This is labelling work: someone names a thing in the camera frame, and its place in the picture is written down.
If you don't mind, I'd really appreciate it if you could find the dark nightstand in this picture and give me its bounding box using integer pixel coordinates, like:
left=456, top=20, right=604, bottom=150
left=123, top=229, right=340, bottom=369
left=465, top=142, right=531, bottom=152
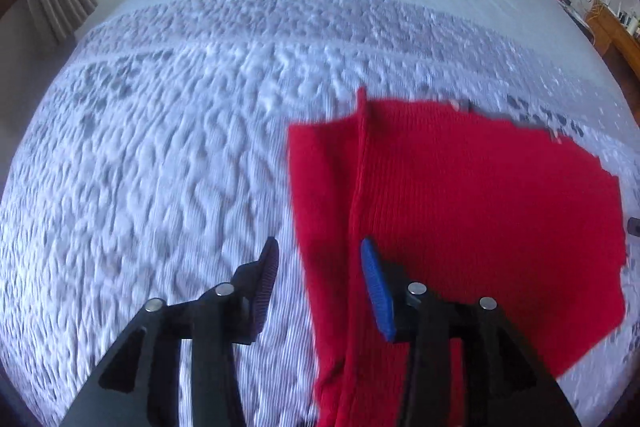
left=550, top=0, right=596, bottom=42

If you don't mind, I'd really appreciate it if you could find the grey floral quilted bedspread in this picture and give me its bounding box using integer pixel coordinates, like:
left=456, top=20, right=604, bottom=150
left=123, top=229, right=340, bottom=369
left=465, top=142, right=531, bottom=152
left=0, top=0, right=637, bottom=427

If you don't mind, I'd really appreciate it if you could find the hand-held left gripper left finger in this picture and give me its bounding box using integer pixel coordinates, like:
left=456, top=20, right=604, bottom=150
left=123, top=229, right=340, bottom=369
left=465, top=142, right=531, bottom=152
left=60, top=236, right=281, bottom=427

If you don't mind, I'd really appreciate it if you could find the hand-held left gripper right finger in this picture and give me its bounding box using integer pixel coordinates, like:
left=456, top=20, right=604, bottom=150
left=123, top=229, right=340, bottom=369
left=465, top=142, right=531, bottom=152
left=360, top=237, right=583, bottom=427

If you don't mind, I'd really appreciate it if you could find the wooden cabinet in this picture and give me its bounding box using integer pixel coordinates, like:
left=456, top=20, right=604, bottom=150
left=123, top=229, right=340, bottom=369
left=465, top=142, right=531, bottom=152
left=585, top=2, right=640, bottom=82

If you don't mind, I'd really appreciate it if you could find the red knitted sweater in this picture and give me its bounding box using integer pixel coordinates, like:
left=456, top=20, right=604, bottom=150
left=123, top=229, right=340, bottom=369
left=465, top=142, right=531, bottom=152
left=286, top=87, right=628, bottom=427

